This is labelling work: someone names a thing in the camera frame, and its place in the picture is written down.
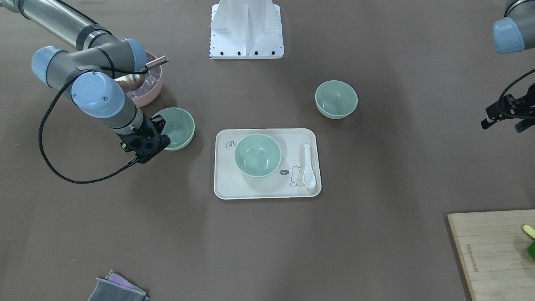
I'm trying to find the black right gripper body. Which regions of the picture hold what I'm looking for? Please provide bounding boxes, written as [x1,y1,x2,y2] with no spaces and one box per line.
[119,115,171,164]

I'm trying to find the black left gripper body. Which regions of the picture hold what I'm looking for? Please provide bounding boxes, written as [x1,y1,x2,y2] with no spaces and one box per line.
[480,84,535,132]

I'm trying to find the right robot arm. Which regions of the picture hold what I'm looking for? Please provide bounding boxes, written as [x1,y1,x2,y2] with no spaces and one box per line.
[1,0,171,163]

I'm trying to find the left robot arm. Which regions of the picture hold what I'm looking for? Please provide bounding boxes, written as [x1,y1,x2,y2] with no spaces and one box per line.
[480,0,535,132]

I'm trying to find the pink bowl with ice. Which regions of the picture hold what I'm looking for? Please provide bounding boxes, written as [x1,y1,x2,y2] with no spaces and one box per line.
[126,65,163,108]

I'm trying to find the metal ice scoop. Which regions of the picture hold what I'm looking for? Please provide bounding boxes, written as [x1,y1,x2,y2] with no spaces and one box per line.
[115,56,169,93]

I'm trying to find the cream rabbit serving tray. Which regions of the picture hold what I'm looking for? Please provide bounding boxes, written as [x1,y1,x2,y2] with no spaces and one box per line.
[214,128,322,200]

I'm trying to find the green bowl on tray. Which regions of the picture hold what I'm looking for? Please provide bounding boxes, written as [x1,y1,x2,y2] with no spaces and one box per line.
[234,133,282,178]

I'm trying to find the wooden cutting board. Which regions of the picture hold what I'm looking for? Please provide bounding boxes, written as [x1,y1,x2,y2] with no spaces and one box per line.
[447,209,535,301]

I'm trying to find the green lime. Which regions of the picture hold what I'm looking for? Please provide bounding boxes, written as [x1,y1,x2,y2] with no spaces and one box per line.
[527,240,535,260]

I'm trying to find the grey folded cloth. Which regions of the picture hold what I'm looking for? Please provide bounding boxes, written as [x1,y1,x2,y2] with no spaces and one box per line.
[88,270,150,301]

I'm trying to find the white ceramic spoon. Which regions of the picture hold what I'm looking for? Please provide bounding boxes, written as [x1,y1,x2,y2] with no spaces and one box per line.
[303,144,316,189]

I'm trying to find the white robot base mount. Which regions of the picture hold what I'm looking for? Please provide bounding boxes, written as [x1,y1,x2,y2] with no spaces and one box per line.
[209,0,285,60]

